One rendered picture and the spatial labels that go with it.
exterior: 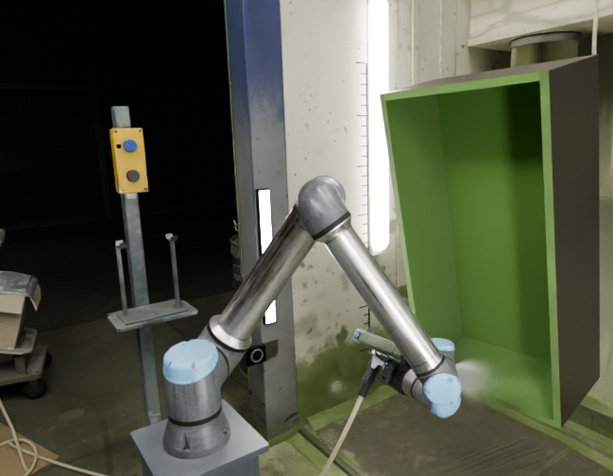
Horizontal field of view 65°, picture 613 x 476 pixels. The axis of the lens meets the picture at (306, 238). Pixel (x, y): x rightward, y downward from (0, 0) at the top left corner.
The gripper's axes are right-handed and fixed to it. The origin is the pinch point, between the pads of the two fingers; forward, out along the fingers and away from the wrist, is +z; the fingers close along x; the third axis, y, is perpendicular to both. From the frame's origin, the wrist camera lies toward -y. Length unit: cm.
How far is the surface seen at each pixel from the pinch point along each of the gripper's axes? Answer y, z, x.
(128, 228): -1, 82, -81
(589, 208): -73, -31, 32
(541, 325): -34, -6, 70
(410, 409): 32, 57, 86
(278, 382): 41, 70, 10
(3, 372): 117, 194, -95
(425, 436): 36, 34, 78
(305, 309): 3, 72, 9
